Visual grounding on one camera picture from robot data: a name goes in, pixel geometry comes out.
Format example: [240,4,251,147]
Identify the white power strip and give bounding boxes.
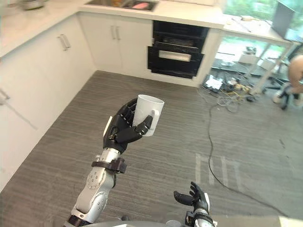
[205,74,224,91]

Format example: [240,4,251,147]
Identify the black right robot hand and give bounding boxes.
[173,181,210,210]

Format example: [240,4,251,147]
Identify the tangle of cables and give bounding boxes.
[216,77,255,113]

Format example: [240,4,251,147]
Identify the steel bowl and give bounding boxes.
[18,0,50,11]

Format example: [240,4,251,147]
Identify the white desk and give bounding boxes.
[222,13,298,96]

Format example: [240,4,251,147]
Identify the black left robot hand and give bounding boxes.
[103,97,154,153]

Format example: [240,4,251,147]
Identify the stainless steel sink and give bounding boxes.
[84,0,160,12]

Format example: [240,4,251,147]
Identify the black floor cable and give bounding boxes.
[198,85,290,218]

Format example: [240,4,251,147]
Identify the white ceramic mug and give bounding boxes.
[132,94,165,138]

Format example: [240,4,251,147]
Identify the black built-in dishwasher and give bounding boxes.
[147,20,211,80]

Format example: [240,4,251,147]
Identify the person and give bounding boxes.
[287,57,303,96]

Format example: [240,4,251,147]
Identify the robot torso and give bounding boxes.
[53,209,280,227]

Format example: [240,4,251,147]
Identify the white corner cabinet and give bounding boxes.
[0,11,97,191]

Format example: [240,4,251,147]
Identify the silver cabinet handle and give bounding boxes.
[57,34,68,52]
[61,34,71,49]

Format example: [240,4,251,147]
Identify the white sink base cabinet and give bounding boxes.
[78,12,153,74]

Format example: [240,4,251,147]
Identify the dishwasher drawer door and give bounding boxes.
[147,45,205,80]

